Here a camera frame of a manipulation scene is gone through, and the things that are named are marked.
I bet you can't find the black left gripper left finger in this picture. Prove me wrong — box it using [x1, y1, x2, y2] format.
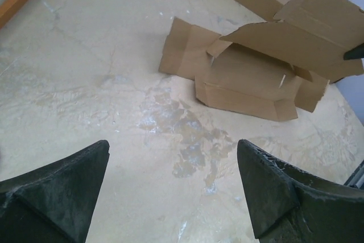
[1, 140, 110, 242]

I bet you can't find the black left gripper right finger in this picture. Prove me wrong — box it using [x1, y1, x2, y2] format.
[237, 139, 363, 242]

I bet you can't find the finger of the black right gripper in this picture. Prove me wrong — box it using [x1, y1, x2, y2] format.
[343, 43, 364, 60]

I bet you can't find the aluminium frame rail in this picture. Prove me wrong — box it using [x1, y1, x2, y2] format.
[344, 160, 364, 190]

